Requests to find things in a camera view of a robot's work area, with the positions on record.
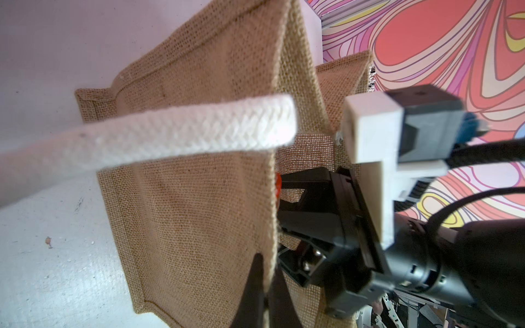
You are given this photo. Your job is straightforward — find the brown burlap tote bag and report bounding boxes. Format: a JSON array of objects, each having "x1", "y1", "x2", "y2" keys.
[{"x1": 0, "y1": 0, "x2": 375, "y2": 328}]

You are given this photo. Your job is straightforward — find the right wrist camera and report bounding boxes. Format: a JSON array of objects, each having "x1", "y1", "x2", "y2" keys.
[{"x1": 340, "y1": 85, "x2": 488, "y2": 250}]

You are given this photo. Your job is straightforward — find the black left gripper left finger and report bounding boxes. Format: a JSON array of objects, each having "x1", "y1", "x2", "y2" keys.
[{"x1": 230, "y1": 254, "x2": 266, "y2": 328}]

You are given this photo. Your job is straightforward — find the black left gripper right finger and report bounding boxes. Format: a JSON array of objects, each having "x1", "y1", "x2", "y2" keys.
[{"x1": 268, "y1": 266, "x2": 303, "y2": 328}]

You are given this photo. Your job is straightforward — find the red flashlight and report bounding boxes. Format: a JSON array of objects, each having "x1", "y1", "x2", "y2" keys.
[{"x1": 275, "y1": 173, "x2": 282, "y2": 208}]

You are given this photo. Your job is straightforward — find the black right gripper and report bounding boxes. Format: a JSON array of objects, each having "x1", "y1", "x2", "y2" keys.
[{"x1": 278, "y1": 168, "x2": 472, "y2": 318}]

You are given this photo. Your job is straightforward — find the black corrugated cable right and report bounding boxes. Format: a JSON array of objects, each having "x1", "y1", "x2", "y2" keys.
[{"x1": 393, "y1": 137, "x2": 525, "y2": 214}]

